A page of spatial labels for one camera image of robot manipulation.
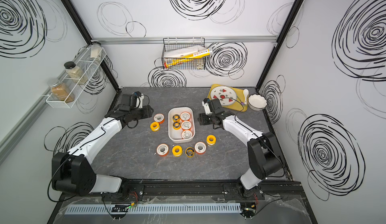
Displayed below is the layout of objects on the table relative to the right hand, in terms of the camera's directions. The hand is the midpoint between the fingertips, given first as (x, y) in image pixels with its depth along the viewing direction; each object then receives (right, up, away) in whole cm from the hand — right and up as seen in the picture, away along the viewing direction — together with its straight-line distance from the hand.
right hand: (202, 118), depth 89 cm
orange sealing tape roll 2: (-10, -6, +8) cm, 14 cm away
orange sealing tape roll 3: (-10, -11, +4) cm, 15 cm away
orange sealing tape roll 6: (-1, -18, -1) cm, 18 cm away
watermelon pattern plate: (+20, +15, +26) cm, 36 cm away
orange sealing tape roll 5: (-24, -18, -2) cm, 30 cm away
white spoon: (+35, +16, +26) cm, 47 cm away
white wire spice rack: (-73, +33, +4) cm, 80 cm away
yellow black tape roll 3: (-7, -20, -2) cm, 21 cm away
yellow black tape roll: (-17, -1, +12) cm, 21 cm away
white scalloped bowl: (+41, +9, +19) cm, 46 cm away
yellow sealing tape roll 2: (-15, -19, -2) cm, 24 cm away
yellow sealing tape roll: (-31, -6, +7) cm, 32 cm away
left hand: (-31, +5, -4) cm, 31 cm away
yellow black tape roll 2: (-16, -6, +8) cm, 19 cm away
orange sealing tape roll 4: (-29, -1, +11) cm, 31 cm away
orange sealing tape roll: (-11, 0, +13) cm, 17 cm away
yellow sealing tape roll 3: (+5, -15, +1) cm, 16 cm away
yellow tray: (+28, +7, +23) cm, 37 cm away
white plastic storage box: (-17, -12, +4) cm, 21 cm away
